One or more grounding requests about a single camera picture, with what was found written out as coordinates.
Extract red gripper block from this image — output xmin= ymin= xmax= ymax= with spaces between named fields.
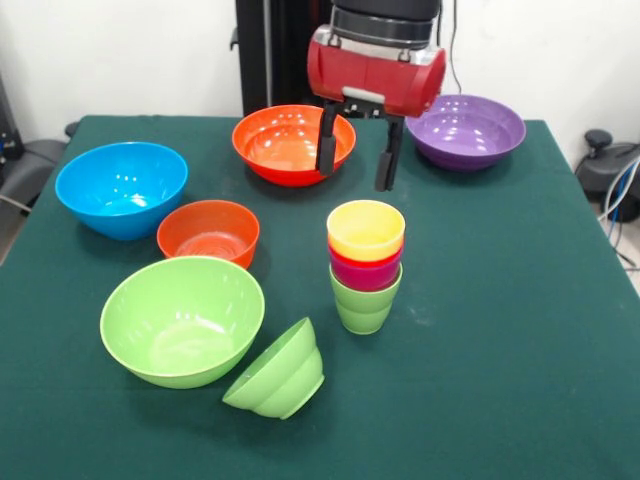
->
xmin=306 ymin=37 xmax=447 ymax=193

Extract yellow cup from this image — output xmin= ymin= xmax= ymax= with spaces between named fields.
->
xmin=326 ymin=199 xmax=407 ymax=262

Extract large orange bowl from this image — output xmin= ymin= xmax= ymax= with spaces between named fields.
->
xmin=231 ymin=104 xmax=357 ymax=188

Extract red cup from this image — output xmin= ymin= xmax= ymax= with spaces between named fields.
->
xmin=327 ymin=240 xmax=405 ymax=274

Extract large purple bowl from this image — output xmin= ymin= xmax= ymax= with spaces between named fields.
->
xmin=405 ymin=94 xmax=527 ymax=173

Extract purple cup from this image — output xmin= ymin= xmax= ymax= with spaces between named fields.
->
xmin=328 ymin=252 xmax=404 ymax=293

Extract green cup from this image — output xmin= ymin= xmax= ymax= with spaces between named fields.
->
xmin=328 ymin=263 xmax=404 ymax=336

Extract small orange bowl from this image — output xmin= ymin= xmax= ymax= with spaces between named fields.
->
xmin=155 ymin=199 xmax=261 ymax=270

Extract small green bowl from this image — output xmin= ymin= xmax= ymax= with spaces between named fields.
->
xmin=222 ymin=316 xmax=326 ymax=421

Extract blue bowl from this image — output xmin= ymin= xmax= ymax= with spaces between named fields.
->
xmin=54 ymin=141 xmax=190 ymax=242

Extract large green bowl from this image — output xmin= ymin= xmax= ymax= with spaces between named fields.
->
xmin=99 ymin=255 xmax=266 ymax=390

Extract dark green tablecloth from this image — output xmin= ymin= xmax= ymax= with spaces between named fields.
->
xmin=0 ymin=115 xmax=640 ymax=480

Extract black machine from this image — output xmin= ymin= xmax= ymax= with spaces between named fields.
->
xmin=0 ymin=69 xmax=24 ymax=166

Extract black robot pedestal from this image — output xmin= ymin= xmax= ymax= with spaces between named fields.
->
xmin=229 ymin=0 xmax=336 ymax=119

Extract thin black wall cable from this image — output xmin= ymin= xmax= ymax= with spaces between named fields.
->
xmin=448 ymin=0 xmax=464 ymax=97

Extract blue and white cables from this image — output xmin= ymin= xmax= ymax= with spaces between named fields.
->
xmin=597 ymin=159 xmax=640 ymax=271

